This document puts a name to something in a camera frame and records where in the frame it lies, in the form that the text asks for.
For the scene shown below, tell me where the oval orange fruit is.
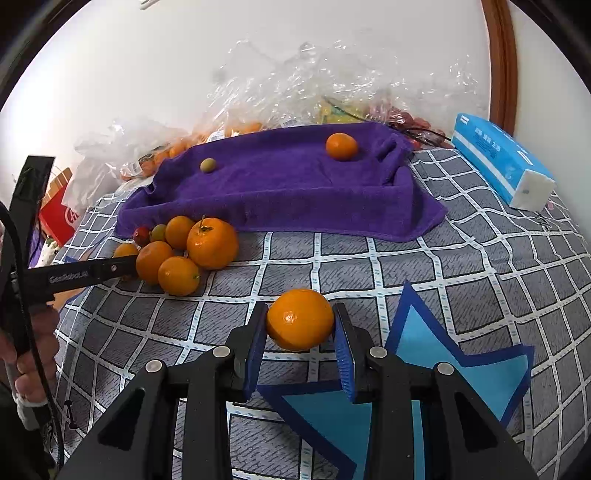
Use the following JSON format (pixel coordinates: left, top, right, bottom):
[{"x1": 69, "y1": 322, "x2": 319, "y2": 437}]
[{"x1": 112, "y1": 243, "x2": 138, "y2": 258}]

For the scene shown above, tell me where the orange with green stem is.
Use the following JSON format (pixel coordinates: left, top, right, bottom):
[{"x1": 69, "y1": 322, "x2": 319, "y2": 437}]
[{"x1": 185, "y1": 217, "x2": 239, "y2": 270}]

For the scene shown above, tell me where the blue tissue pack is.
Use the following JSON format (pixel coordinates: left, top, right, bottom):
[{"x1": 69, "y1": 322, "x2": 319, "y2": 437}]
[{"x1": 452, "y1": 113, "x2": 556, "y2": 212}]

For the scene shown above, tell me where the brown wooden frame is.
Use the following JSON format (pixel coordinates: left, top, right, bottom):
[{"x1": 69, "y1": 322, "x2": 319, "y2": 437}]
[{"x1": 481, "y1": 0, "x2": 519, "y2": 135}]

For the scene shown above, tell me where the red box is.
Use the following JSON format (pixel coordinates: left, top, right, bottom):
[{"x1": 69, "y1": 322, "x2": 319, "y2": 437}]
[{"x1": 39, "y1": 168, "x2": 80, "y2": 247}]

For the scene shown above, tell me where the medium orange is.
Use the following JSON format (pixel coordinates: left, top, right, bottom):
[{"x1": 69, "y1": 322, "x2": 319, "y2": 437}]
[{"x1": 266, "y1": 289, "x2": 335, "y2": 352}]

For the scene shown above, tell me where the left hand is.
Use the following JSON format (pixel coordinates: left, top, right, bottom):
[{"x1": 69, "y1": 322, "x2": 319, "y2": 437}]
[{"x1": 0, "y1": 303, "x2": 61, "y2": 407}]

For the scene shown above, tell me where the bagged mandarins plastic bag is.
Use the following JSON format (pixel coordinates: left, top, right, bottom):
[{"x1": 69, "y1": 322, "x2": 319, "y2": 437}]
[{"x1": 62, "y1": 117, "x2": 264, "y2": 214}]

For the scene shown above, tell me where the yellow-green round fruit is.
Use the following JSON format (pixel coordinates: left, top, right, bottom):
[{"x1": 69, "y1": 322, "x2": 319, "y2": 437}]
[{"x1": 149, "y1": 224, "x2": 166, "y2": 242}]

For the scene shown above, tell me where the purple towel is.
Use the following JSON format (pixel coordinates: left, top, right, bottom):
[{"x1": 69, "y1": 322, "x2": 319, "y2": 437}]
[{"x1": 115, "y1": 122, "x2": 447, "y2": 242}]

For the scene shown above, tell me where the yellow-orange small orange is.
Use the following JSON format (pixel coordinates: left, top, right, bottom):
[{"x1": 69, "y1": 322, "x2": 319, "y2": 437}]
[{"x1": 165, "y1": 215, "x2": 195, "y2": 251}]

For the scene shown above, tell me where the large round orange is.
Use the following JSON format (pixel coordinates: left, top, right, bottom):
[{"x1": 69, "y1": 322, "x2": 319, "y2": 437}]
[{"x1": 135, "y1": 241, "x2": 174, "y2": 285}]

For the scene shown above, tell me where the small green lime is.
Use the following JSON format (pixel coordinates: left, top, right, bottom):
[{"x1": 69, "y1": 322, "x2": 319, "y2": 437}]
[{"x1": 199, "y1": 157, "x2": 217, "y2": 174}]

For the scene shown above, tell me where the grey checkered blanket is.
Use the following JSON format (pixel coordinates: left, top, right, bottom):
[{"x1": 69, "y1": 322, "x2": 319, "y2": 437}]
[{"x1": 57, "y1": 149, "x2": 590, "y2": 479}]

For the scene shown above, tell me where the red cherry tomato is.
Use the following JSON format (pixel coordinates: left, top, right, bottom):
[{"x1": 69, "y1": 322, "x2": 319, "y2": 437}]
[{"x1": 133, "y1": 226, "x2": 150, "y2": 248}]

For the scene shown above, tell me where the clear crumpled plastic bag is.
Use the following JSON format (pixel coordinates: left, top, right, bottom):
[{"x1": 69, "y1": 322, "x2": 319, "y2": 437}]
[{"x1": 194, "y1": 41, "x2": 489, "y2": 146}]

